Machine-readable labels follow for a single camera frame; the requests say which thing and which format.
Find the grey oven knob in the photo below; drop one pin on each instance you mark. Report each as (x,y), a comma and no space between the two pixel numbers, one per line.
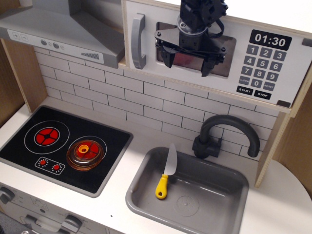
(71,223)
(6,195)

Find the grey oven knob left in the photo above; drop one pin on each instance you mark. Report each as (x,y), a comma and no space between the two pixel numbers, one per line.
(6,195)

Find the white toy microwave door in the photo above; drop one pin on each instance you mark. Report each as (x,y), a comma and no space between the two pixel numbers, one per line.
(261,63)

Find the grey toy range hood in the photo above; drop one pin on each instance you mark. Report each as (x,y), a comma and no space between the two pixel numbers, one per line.
(62,26)

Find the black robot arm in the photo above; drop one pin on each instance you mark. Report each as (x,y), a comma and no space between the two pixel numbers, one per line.
(198,27)

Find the wooden microwave cabinet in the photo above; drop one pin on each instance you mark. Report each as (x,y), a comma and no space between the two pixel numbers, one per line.
(281,130)

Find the yellow handled toy knife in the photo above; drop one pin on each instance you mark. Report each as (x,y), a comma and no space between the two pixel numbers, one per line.
(170,169)

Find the grey toy sink basin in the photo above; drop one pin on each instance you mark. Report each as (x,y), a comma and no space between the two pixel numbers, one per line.
(203,197)

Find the black toy stovetop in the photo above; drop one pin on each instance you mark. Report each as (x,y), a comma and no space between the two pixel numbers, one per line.
(40,145)

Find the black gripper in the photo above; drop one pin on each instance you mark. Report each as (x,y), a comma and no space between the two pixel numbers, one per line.
(172,41)

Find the grey oven knob middle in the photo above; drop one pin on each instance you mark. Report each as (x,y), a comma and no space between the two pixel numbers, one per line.
(71,223)

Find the orange transparent pot lid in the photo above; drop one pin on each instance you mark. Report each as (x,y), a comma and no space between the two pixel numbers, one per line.
(85,154)

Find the red toy strawberry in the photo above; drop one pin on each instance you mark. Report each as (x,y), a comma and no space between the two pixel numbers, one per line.
(188,61)

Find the grey microwave door handle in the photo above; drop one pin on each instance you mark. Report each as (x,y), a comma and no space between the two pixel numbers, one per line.
(138,25)

